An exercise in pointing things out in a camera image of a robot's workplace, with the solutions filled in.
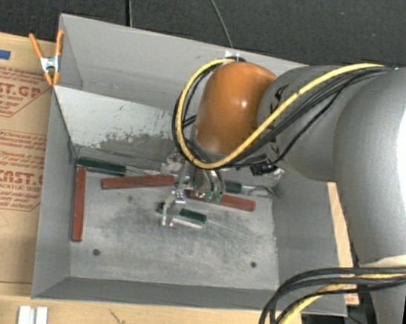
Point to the dark green block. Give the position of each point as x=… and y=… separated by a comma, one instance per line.
x=192, y=214
x=233, y=187
x=101, y=165

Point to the black cylinder on white bracket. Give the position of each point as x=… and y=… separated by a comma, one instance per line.
x=262, y=169

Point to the grey metal bin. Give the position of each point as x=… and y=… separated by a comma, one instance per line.
x=182, y=255

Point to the red-brown flat block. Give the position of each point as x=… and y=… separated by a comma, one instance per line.
x=79, y=207
x=136, y=182
x=236, y=202

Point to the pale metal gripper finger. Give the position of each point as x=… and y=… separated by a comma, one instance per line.
x=179, y=197
x=169, y=214

